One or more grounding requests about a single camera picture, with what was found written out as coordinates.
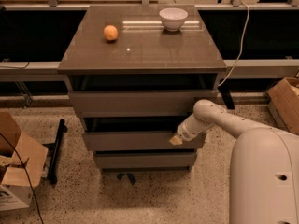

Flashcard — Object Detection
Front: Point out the grey drawer cabinet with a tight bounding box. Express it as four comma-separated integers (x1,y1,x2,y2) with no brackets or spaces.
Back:
58,5,226,172

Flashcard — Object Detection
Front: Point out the orange fruit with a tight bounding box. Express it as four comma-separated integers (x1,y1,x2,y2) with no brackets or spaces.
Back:
104,25,118,41

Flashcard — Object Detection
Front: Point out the open cardboard box left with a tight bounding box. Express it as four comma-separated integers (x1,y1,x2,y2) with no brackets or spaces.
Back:
0,111,48,211

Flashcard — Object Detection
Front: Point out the metal railing frame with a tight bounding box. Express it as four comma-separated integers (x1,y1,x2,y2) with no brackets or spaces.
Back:
0,0,299,82

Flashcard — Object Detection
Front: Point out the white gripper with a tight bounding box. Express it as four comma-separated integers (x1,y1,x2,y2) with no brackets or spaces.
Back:
169,114,213,146

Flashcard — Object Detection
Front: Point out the white ceramic bowl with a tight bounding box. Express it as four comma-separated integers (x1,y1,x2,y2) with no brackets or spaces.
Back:
159,7,188,31

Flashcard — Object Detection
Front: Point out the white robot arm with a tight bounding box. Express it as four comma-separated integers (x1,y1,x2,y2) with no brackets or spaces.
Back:
170,100,299,224

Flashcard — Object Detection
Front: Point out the black metal stand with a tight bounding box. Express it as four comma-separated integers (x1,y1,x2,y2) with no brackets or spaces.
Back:
45,119,67,185

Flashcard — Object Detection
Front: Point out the black cable left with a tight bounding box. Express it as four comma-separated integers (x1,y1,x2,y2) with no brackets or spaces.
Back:
0,132,45,224

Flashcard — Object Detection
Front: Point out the cardboard box right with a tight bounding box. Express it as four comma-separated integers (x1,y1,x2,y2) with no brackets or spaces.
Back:
267,77,299,134

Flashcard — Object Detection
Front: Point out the white cable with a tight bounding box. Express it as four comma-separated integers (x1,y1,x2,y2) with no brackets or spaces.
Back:
218,2,251,88

